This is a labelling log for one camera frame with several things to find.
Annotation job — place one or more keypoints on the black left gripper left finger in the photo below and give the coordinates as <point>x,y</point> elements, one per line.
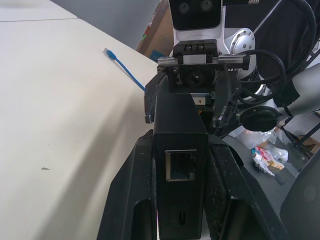
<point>130,190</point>

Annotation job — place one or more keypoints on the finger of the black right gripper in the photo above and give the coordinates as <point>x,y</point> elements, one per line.
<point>152,95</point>
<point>225,102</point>

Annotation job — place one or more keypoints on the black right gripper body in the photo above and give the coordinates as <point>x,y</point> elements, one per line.
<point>197,76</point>

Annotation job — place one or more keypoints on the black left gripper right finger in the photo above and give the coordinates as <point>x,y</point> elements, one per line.
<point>230,190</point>

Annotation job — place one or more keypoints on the small black box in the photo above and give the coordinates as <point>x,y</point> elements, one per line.
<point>180,117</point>

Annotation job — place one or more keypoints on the brown cardboard box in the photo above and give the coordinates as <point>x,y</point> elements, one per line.
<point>156,32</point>

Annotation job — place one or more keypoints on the round black joint cap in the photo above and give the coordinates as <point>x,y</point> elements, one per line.
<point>258,118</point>

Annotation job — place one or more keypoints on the crumpled clear plastic bag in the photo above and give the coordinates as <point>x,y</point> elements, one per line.
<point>255,138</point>

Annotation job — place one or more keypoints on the colourful crumpled wrapper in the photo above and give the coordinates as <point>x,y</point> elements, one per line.
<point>266,160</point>

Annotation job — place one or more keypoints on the black rounded chair part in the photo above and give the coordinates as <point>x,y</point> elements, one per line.
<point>303,200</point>

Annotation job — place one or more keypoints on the silver robot body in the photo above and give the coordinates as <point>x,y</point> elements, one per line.
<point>307,85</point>

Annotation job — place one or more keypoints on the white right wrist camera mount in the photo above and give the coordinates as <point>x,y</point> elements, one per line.
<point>196,15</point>

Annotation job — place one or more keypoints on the black metal stand frame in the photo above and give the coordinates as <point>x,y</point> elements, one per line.
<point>303,142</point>

